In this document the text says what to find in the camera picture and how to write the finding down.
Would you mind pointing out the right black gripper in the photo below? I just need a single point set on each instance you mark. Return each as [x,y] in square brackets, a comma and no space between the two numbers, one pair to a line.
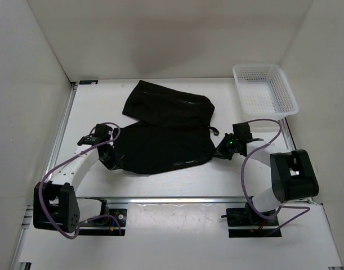
[220,152]

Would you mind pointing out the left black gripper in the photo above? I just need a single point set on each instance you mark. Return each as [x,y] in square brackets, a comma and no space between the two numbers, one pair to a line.
[117,158]

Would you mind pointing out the black shorts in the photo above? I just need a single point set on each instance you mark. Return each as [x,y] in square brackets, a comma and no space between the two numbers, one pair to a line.
[172,131]

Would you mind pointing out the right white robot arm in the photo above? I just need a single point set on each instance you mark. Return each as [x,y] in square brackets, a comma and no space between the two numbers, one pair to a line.
[292,174]

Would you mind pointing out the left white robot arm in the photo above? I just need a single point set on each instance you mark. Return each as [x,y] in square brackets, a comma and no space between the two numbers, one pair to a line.
[55,204]

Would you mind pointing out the white plastic mesh basket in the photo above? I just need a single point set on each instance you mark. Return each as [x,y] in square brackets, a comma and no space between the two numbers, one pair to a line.
[264,91]

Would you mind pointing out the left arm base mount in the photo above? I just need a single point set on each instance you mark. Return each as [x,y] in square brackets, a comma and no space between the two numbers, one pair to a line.
[112,223]

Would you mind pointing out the aluminium right rail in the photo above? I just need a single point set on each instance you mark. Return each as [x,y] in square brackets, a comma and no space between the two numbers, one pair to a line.
[287,134]

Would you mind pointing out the aluminium rail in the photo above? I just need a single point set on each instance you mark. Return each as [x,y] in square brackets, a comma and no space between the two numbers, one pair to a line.
[170,200]
[287,134]
[52,151]

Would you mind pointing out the aluminium front rail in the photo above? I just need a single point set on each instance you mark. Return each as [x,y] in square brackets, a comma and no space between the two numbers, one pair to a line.
[170,200]

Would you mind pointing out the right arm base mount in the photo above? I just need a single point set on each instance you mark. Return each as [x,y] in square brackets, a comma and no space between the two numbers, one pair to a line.
[244,223]

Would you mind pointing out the aluminium left rail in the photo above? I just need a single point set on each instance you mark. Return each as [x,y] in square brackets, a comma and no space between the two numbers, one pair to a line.
[52,151]

